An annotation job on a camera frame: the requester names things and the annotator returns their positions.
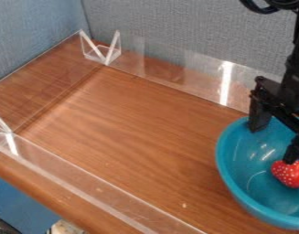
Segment clear acrylic back barrier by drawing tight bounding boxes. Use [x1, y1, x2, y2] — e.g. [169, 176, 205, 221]
[78, 31, 280, 112]

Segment red strawberry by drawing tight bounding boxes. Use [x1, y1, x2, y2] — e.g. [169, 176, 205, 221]
[271, 161, 299, 188]

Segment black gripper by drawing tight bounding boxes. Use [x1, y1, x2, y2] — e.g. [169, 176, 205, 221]
[248, 56, 299, 165]

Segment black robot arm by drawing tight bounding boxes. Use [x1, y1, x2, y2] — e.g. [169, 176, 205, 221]
[239, 0, 299, 165]

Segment clear acrylic barrier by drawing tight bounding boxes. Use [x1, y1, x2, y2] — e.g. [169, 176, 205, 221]
[78, 31, 280, 112]
[0, 118, 205, 234]

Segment clear acrylic front barrier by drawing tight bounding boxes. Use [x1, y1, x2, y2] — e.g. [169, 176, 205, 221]
[0, 118, 205, 234]

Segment blue plastic bowl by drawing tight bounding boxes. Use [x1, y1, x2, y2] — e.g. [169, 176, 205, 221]
[215, 117, 299, 230]

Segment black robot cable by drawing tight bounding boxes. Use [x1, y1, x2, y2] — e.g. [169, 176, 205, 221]
[237, 0, 299, 15]

